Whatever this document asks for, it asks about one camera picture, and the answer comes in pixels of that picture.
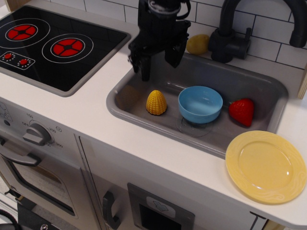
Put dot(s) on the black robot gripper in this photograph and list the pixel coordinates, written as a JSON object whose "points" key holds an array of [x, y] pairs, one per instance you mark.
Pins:
{"points": [[162, 27]]}

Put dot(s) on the yellow toy corn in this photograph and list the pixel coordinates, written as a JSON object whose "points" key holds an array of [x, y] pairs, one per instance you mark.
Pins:
{"points": [[156, 103]]}

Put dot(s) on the blue plastic bowl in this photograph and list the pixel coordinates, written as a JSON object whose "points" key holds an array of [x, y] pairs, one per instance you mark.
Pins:
{"points": [[200, 104]]}

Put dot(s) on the grey toy sink basin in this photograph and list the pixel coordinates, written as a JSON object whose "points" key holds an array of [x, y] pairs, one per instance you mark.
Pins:
{"points": [[127, 101]]}

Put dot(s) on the yellow toy potato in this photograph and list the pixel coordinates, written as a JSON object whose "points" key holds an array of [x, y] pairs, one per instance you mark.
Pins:
{"points": [[198, 44]]}

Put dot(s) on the black toy faucet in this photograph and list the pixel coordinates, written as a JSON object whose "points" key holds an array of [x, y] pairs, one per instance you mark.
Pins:
{"points": [[224, 44]]}

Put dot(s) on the red toy strawberry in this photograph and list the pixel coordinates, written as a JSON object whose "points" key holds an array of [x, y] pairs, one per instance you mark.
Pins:
{"points": [[242, 111]]}

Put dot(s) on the black toy stovetop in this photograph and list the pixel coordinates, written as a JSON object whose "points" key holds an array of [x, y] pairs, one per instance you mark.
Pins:
{"points": [[54, 52]]}

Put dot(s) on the grey oven knob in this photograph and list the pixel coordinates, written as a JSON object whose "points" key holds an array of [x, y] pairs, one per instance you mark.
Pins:
{"points": [[36, 134]]}

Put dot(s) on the yellow plastic plate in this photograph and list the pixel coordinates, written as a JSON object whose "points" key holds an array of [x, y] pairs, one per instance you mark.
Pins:
{"points": [[266, 167]]}

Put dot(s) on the grey dishwasher panel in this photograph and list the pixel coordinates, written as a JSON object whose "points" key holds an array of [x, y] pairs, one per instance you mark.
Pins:
{"points": [[151, 212]]}

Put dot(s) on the toy oven door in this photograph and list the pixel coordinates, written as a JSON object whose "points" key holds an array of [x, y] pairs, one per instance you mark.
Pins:
{"points": [[37, 183]]}

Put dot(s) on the grey cabinet door handle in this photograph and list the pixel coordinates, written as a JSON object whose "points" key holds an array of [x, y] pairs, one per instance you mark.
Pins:
{"points": [[111, 221]]}

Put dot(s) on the grey oven door handle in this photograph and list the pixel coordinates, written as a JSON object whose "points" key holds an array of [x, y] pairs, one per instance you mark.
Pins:
{"points": [[10, 155]]}

